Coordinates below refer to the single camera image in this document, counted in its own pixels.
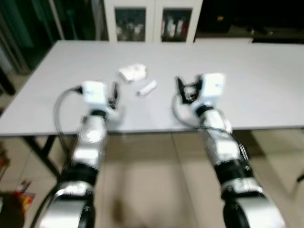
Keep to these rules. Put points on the crumpled white paper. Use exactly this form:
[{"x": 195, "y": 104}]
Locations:
[{"x": 133, "y": 72}]

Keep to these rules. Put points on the small white tube wrapper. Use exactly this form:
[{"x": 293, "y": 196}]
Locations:
[{"x": 146, "y": 89}]

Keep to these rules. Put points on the white glass door cabinet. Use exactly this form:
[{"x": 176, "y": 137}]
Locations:
[{"x": 153, "y": 19}]

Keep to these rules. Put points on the black table leg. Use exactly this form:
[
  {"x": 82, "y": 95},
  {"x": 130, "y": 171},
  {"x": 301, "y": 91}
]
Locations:
[{"x": 45, "y": 154}]

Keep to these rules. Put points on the sliding glass door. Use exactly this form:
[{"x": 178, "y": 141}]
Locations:
[{"x": 33, "y": 23}]

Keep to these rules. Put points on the orange wrapper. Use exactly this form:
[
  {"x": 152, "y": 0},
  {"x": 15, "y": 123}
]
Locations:
[{"x": 27, "y": 202}]

